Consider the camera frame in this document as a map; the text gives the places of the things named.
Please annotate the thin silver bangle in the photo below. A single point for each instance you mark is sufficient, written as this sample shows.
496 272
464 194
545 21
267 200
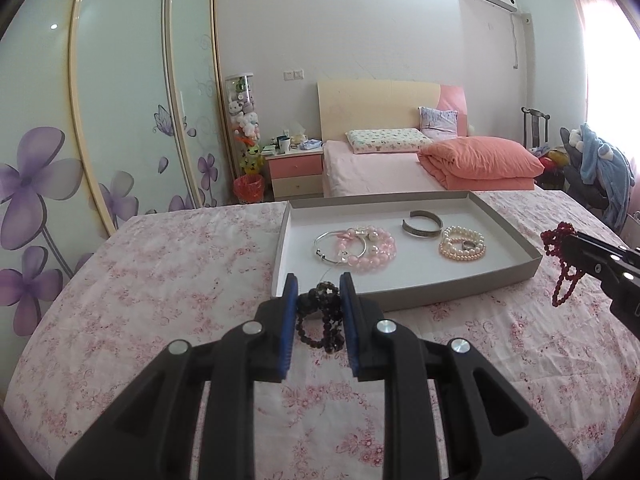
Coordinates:
349 247

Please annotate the plush toy display tube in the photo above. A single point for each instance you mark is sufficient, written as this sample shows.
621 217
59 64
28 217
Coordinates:
243 124

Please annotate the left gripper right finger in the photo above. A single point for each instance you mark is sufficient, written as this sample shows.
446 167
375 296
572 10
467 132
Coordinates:
447 404

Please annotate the beige pink headboard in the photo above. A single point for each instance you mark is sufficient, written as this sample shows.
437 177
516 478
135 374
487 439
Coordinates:
356 104

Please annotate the folded coral duvet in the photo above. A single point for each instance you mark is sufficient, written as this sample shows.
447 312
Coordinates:
481 163

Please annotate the grey metal cuff bangle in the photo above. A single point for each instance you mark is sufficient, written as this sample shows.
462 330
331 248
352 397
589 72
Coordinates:
423 223

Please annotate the dark wooden chair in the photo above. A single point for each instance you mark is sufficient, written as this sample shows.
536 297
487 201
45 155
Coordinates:
535 127

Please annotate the red waste basket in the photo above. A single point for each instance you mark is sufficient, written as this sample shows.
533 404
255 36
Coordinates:
249 189

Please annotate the sliding glass flower wardrobe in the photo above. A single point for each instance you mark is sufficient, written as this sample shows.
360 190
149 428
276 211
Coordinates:
109 109

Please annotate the pink bedside cabinet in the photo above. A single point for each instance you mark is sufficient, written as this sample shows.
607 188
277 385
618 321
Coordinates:
296 174

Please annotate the wall switch plate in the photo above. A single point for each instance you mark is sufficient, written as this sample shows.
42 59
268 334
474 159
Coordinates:
291 75

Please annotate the pink floral bedsheet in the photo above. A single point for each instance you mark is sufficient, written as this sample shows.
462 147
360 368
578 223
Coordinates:
195 275

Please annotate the pink curtain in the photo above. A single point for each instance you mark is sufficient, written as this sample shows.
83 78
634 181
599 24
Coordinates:
611 57

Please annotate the grey cardboard tray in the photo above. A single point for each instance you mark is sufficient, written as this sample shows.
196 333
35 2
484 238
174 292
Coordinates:
419 274

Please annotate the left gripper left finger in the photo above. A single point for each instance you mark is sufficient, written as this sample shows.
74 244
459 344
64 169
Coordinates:
191 409

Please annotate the pink mattress bed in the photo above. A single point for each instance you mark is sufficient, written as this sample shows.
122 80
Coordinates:
348 174

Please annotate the small lilac pillow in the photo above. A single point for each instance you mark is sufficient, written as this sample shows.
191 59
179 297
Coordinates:
434 122

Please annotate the blue plush garment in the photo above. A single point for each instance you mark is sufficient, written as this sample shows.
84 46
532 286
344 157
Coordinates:
603 167

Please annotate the floral white pillow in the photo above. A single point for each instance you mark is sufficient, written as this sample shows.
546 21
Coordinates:
384 141

